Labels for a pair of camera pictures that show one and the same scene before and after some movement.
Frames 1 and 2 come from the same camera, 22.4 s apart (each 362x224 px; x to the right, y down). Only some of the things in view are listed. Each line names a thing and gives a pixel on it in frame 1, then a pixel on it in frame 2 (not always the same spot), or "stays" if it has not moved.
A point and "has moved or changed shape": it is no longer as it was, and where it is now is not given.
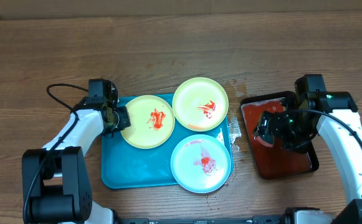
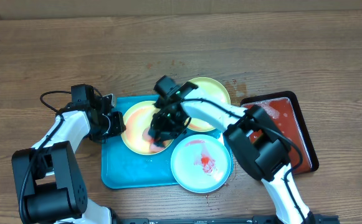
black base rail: [256, 219] stays
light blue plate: [200, 163] stays
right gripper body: [295, 129] to [172, 124]
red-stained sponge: [263, 142] has moved or changed shape
